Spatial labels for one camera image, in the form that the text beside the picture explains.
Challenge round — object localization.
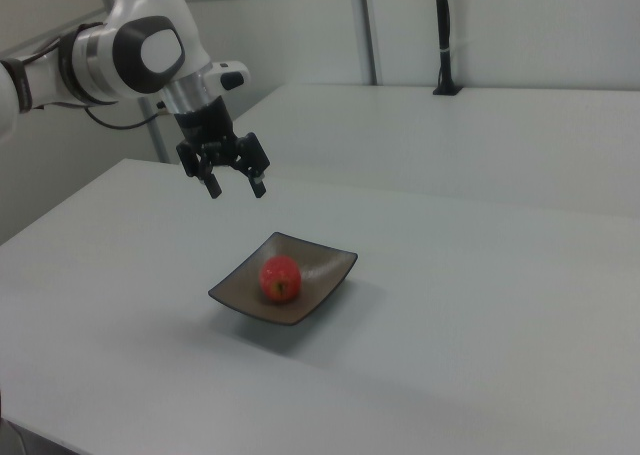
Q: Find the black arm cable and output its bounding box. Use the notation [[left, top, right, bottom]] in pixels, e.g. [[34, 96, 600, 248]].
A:
[[82, 102, 169, 131]]

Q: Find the black clamp-mounted pole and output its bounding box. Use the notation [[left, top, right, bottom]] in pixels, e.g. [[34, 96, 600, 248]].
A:
[[431, 0, 464, 98]]

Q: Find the square brown ceramic plate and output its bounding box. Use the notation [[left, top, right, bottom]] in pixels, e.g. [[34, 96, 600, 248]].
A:
[[207, 231, 360, 328]]

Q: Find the red apple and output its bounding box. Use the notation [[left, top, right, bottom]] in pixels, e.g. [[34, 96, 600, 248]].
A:
[[258, 254, 303, 304]]

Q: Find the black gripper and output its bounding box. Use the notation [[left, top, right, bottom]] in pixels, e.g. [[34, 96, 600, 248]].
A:
[[174, 98, 272, 200]]

